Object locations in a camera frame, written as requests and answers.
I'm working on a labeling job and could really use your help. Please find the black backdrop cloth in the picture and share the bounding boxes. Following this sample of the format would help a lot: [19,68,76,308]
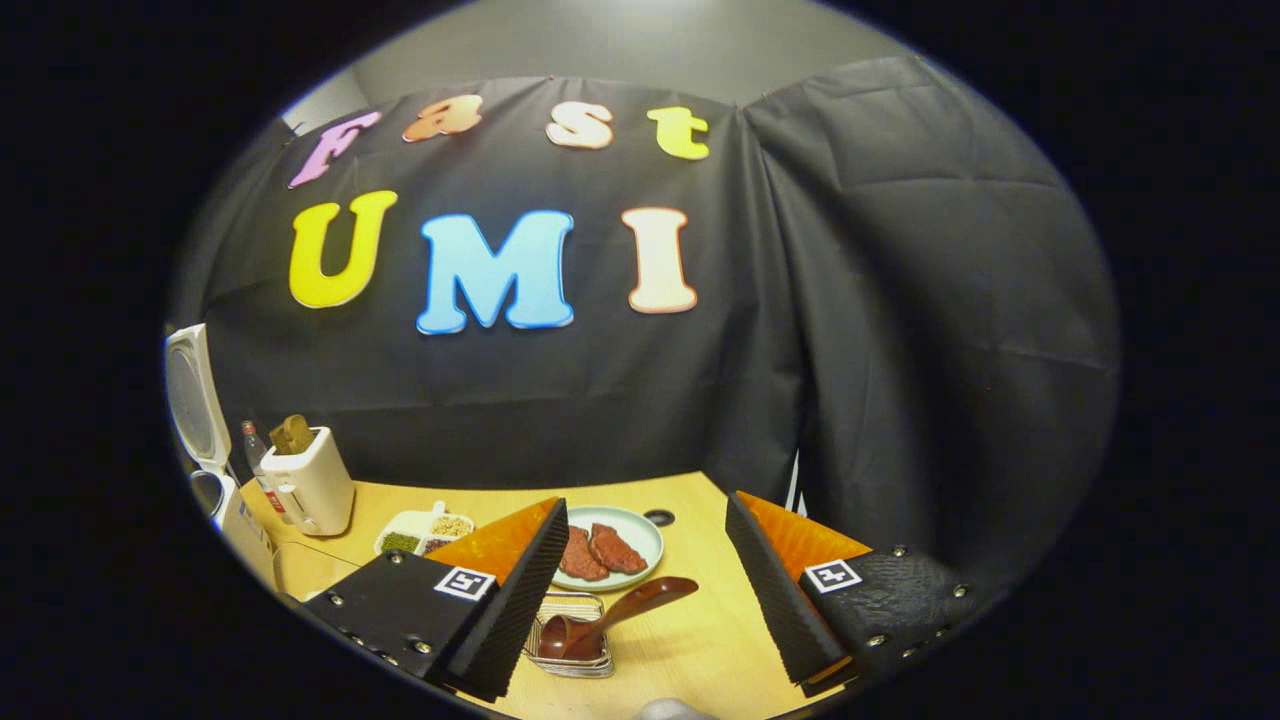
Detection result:
[170,55,1121,591]

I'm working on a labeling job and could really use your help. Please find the dark wooden spoon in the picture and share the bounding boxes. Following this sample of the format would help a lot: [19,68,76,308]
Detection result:
[537,577,700,661]

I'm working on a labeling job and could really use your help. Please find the clear plastic water bottle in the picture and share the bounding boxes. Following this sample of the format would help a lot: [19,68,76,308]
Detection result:
[240,420,287,521]

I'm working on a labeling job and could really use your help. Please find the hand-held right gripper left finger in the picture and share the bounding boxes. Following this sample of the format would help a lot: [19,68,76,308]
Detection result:
[300,497,571,703]

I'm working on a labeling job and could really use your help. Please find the pale green plate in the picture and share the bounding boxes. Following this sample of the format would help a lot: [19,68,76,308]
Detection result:
[550,506,665,593]

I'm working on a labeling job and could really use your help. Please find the wire chopstick holder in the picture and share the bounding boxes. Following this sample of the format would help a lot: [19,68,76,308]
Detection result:
[523,590,615,679]

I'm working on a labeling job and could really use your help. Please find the white divided grain dish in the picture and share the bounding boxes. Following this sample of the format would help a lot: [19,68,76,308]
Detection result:
[374,501,476,557]

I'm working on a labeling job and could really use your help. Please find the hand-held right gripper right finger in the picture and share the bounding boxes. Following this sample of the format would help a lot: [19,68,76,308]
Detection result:
[725,490,976,698]

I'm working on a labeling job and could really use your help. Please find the white toaster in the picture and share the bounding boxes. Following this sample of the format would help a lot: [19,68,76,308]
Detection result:
[258,425,356,537]

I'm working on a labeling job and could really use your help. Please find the red meat slice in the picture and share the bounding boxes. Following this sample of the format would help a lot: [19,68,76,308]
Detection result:
[558,527,609,583]
[590,523,649,576]

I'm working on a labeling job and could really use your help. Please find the white rice cooker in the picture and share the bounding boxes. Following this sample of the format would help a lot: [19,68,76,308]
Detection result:
[165,323,277,591]

